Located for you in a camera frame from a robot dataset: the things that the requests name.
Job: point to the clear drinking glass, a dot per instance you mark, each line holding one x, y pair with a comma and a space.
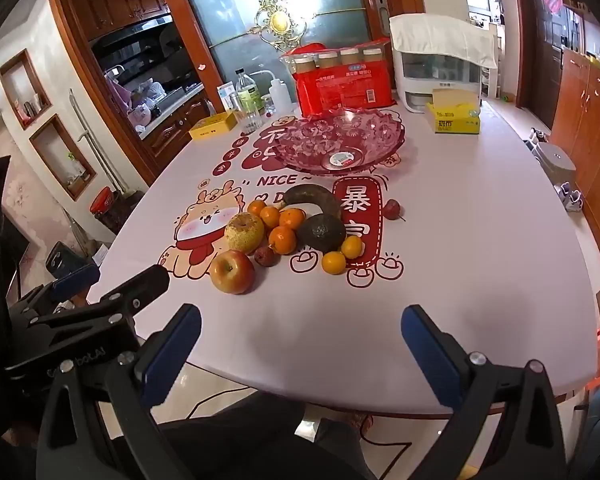
249, 121

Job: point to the dark green avocado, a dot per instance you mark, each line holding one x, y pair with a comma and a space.
321, 232

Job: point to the small white carton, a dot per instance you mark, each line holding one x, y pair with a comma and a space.
226, 96

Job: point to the pink plastic bag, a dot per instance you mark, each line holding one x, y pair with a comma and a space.
140, 116

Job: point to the large wooden wall niche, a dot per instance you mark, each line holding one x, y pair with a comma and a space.
62, 157

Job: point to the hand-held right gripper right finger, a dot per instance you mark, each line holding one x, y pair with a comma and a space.
430, 355

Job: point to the red bucket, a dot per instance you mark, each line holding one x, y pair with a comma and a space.
101, 200

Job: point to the small red hawthorn fruit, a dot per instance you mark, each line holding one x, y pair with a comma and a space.
392, 209
264, 256

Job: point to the flat yellow box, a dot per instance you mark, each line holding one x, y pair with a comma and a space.
212, 126

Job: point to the yellow tissue box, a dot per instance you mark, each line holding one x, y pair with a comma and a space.
455, 117

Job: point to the gold door ornament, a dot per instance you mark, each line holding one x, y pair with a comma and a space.
279, 15

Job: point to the pair of white shoes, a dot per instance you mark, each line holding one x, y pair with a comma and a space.
571, 196

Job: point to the red drink bottle multipack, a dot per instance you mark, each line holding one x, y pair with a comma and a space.
345, 87

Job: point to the white printed tablecloth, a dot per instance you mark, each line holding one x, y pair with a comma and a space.
455, 260

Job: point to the white trash bin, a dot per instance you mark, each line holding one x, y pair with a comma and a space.
555, 162

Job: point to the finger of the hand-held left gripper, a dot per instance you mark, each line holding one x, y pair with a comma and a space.
137, 285
75, 279

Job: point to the wooden upper kitchen cabinets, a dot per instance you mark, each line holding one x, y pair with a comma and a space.
120, 2

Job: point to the white squeeze bottle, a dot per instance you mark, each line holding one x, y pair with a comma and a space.
280, 97

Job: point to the overripe dark banana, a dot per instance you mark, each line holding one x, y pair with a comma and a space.
321, 197

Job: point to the red apple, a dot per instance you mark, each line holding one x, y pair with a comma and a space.
232, 272

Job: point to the pink glass fruit bowl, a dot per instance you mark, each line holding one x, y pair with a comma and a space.
305, 146

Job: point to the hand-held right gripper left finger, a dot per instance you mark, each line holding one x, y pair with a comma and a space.
172, 355

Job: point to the yellow apple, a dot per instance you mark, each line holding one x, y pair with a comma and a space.
244, 232

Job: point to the small orange tangerine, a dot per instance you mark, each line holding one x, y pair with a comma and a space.
255, 208
270, 216
292, 219
282, 240
352, 247
333, 263

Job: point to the white cloth cover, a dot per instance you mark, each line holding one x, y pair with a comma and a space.
442, 35

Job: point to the dark entrance door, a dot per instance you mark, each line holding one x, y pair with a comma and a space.
542, 60

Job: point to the frosted glass sliding door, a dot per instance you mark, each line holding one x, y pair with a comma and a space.
220, 20

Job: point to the small wooden wall niche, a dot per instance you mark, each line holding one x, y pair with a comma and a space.
22, 87

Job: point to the wooden kitchen base cabinet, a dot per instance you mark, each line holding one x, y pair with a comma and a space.
180, 125

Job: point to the white storage container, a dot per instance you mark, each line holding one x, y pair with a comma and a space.
420, 77

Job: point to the black range hood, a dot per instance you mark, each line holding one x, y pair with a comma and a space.
130, 45

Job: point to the clear glass bottle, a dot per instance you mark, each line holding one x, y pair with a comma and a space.
248, 91

